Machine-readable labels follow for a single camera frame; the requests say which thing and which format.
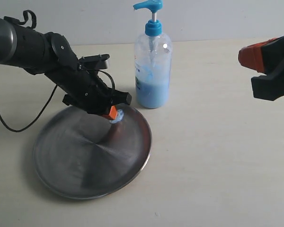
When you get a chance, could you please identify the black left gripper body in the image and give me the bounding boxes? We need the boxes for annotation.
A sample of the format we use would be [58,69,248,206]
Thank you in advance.
[44,63,111,115]

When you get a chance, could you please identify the blue soap puddle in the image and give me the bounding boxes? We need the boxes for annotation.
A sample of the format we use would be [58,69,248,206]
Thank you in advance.
[109,109,124,124]

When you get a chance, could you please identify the blue pump soap bottle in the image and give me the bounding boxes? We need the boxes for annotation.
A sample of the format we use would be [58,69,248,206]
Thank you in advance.
[133,0,173,109]

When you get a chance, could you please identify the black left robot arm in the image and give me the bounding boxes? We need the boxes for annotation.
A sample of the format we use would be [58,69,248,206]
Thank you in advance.
[0,10,132,120]

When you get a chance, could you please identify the round stainless steel plate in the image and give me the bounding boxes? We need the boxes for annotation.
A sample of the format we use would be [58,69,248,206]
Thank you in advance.
[32,105,152,200]

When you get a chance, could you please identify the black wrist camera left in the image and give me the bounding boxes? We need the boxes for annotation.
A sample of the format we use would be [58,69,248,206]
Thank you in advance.
[79,54,110,70]

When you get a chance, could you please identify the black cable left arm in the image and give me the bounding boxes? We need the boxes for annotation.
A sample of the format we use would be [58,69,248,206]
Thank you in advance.
[0,70,115,132]

